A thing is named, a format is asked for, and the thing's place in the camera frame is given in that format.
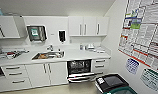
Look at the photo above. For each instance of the stainless steel dishwasher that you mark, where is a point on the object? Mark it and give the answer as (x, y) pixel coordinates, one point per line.
(80, 68)

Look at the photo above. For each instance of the blue and white bottle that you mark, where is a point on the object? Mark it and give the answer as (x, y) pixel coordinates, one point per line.
(81, 47)

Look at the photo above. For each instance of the small chrome sink pump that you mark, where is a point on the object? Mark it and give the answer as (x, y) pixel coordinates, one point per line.
(59, 49)

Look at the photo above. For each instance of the narrow white drawer unit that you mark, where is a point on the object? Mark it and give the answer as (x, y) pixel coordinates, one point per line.
(100, 65)

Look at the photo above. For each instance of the chrome sink faucet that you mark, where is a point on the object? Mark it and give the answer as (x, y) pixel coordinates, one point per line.
(50, 47)

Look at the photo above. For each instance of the stainless steel sink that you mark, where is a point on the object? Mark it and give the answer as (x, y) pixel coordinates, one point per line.
(47, 55)

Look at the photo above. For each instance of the white under-sink cabinet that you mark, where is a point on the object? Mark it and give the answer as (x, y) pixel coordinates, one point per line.
(46, 74)

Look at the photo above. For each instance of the steel paper towel dispenser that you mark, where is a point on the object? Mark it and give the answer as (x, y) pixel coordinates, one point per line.
(36, 33)

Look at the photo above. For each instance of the bin with black lid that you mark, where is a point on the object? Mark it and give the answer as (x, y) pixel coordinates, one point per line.
(110, 81)

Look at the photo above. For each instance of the blue recycling bin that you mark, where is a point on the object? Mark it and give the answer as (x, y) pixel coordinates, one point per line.
(126, 90)

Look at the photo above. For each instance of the wide white drawer unit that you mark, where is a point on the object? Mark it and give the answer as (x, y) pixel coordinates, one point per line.
(16, 76)

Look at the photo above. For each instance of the blue spray bottle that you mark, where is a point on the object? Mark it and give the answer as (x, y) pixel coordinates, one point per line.
(0, 11)

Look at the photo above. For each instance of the black wall soap dispenser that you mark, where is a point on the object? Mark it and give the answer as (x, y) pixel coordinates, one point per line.
(62, 35)

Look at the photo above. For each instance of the white three-door wall cabinet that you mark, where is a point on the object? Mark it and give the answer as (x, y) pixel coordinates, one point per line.
(88, 25)

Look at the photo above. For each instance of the small wall label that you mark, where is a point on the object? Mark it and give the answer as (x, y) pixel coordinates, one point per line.
(52, 33)

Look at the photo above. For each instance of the small blue wall notice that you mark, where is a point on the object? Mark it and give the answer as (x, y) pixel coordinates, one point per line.
(132, 66)

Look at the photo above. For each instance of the small green wall notice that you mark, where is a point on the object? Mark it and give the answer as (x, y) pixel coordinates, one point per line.
(151, 79)

